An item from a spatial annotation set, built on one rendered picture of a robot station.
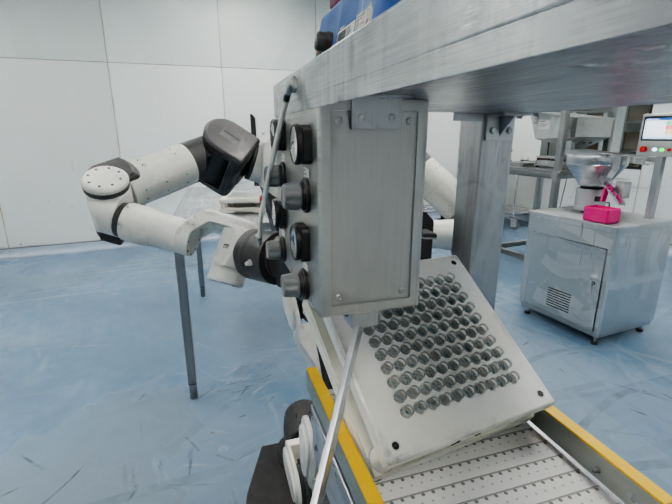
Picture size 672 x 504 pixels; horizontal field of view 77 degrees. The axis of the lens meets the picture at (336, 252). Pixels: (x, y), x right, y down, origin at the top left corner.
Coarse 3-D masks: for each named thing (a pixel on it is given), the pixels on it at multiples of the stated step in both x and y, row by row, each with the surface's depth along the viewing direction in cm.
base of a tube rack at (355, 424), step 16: (304, 304) 60; (320, 320) 57; (320, 336) 55; (320, 352) 56; (336, 368) 53; (336, 384) 52; (352, 400) 51; (352, 416) 49; (528, 416) 55; (352, 432) 49; (496, 432) 54; (368, 448) 47; (448, 448) 50; (368, 464) 47; (416, 464) 49
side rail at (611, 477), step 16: (544, 416) 54; (544, 432) 55; (560, 432) 52; (576, 448) 50; (592, 464) 48; (608, 464) 46; (608, 480) 46; (624, 480) 44; (624, 496) 44; (640, 496) 43
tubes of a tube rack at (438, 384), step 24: (432, 288) 59; (384, 312) 54; (408, 312) 56; (432, 312) 55; (456, 312) 57; (384, 336) 51; (408, 336) 53; (432, 336) 53; (456, 336) 54; (408, 360) 50; (456, 360) 52; (480, 360) 52; (408, 384) 49; (432, 384) 49
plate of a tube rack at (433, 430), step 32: (448, 256) 65; (480, 320) 58; (416, 352) 52; (480, 352) 54; (512, 352) 56; (352, 384) 48; (384, 384) 48; (416, 384) 49; (512, 384) 52; (384, 416) 45; (416, 416) 46; (448, 416) 47; (480, 416) 48; (512, 416) 49; (384, 448) 43; (416, 448) 44
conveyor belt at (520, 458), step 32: (480, 448) 53; (512, 448) 53; (544, 448) 53; (384, 480) 48; (416, 480) 48; (448, 480) 48; (480, 480) 48; (512, 480) 48; (544, 480) 48; (576, 480) 48
